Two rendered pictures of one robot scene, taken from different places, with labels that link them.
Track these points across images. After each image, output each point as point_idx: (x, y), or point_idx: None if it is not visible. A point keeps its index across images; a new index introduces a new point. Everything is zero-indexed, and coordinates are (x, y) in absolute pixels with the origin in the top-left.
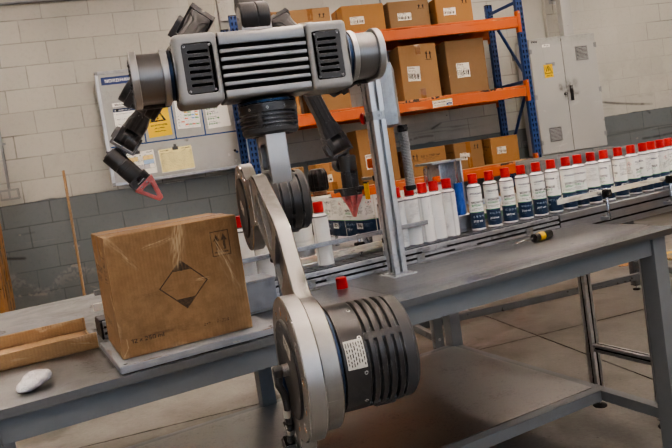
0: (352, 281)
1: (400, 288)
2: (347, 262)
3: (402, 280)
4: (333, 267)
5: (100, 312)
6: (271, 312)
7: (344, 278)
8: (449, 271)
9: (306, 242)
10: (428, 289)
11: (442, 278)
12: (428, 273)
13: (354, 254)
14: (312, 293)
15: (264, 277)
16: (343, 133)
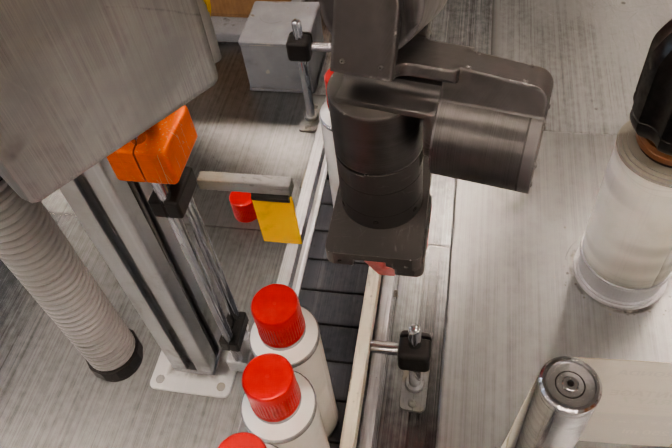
0: (279, 258)
1: (84, 254)
2: (322, 255)
3: (132, 307)
4: (316, 212)
5: None
6: (238, 74)
7: (229, 198)
8: (47, 424)
9: (585, 235)
10: (6, 269)
11: (25, 354)
12: (103, 387)
13: (442, 355)
14: (283, 163)
15: (250, 30)
16: None
